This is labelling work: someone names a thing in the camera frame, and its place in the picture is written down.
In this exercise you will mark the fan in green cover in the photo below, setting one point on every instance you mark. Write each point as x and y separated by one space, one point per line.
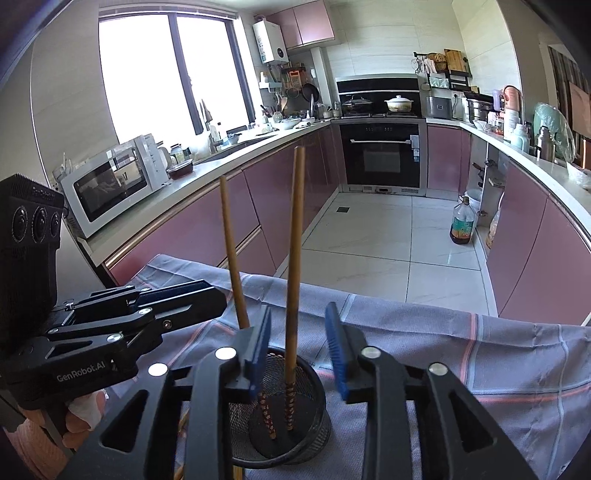
554 127

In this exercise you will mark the black built-in oven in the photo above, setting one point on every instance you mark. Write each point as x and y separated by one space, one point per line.
378 157

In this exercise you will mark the black range hood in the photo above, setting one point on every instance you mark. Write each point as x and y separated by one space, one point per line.
376 85

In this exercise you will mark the steel stock pot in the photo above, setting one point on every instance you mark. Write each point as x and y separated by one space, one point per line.
479 110

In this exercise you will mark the grey checked cloth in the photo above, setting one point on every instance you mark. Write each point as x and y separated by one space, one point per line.
461 350

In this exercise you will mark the white casserole pot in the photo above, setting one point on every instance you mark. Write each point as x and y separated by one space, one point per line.
400 104

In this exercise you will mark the kitchen window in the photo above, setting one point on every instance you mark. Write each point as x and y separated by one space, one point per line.
138 74

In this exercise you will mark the wooden cutting board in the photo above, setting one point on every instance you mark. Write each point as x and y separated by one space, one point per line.
454 60

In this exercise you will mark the white plastic bottle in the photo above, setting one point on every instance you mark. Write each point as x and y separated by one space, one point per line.
519 137

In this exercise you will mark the pink wall cabinet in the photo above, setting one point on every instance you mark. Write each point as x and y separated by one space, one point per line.
304 23

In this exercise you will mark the person's left hand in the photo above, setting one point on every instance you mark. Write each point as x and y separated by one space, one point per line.
78 431

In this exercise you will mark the black mesh holder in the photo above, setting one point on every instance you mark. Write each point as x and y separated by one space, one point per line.
304 424

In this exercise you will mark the black pot with glass lid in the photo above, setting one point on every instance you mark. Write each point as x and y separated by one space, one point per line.
357 104

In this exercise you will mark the steel thermos flask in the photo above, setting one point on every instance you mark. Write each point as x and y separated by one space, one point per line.
546 145

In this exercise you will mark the black wall rack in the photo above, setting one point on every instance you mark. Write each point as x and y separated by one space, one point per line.
443 81

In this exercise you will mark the white water heater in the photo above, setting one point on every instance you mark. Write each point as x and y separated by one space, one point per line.
271 41

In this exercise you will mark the pink base cabinets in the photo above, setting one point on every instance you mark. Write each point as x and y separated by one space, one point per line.
194 226
531 240

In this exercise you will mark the dark red food container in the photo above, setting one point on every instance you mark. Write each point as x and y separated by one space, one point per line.
180 170

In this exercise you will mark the sink faucet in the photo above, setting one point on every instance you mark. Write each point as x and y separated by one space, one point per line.
213 134

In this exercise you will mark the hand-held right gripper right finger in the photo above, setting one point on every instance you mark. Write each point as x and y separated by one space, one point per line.
336 355

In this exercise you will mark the cooking oil bottle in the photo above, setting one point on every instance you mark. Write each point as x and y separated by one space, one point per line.
461 226

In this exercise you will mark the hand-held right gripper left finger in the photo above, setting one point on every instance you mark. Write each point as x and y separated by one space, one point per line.
258 357

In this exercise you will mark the white bowl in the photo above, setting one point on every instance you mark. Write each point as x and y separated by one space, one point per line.
287 123

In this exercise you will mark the black frying pan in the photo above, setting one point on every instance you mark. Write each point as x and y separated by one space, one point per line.
309 92

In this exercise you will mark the pink jug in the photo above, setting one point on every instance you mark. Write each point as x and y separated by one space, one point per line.
511 98

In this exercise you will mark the white microwave oven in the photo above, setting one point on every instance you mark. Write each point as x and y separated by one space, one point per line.
106 189

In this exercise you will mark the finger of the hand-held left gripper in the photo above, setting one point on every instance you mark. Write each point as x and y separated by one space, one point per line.
198 304
184 288

